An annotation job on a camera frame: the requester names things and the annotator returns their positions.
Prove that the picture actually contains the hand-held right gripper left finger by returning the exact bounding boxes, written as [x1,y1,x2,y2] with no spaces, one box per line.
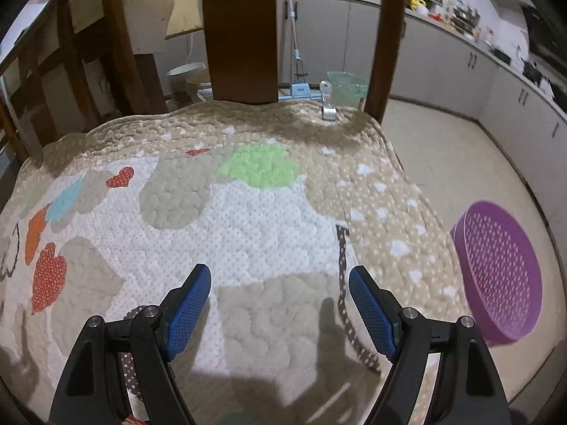
[49,264,212,425]

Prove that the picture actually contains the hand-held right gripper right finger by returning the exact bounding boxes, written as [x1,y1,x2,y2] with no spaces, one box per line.
[349,266,512,425]

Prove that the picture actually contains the purple plastic basket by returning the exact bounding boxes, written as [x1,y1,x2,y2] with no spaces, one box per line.
[449,200,543,348]

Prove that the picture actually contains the green trash bin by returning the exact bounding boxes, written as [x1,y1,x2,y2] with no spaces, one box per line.
[327,70,369,109]

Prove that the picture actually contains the quilted heart-print blanket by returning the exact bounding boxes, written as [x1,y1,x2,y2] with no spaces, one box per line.
[0,100,472,425]

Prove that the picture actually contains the silver metal clip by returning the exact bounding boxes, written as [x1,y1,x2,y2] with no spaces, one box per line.
[320,80,338,121]

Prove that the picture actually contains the white bucket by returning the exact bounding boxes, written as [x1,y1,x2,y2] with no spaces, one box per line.
[167,63,209,102]

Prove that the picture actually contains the grey kitchen cabinets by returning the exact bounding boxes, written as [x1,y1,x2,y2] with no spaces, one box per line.
[275,0,567,231]

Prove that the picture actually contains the dark wooden chair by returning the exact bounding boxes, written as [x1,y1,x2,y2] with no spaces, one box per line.
[100,0,410,125]
[0,0,107,160]

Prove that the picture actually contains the black pot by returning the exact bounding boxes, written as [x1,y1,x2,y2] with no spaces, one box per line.
[523,59,544,83]

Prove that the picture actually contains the cream tablecloth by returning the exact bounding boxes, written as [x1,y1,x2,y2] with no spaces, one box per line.
[71,0,209,54]

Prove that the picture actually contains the blue-headed mop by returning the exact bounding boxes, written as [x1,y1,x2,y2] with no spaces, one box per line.
[277,0,325,102]

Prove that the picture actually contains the dish rack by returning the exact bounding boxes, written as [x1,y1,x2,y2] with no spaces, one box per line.
[445,0,482,34]

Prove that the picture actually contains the black range hood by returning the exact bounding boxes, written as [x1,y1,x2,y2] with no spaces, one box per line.
[523,4,567,72]

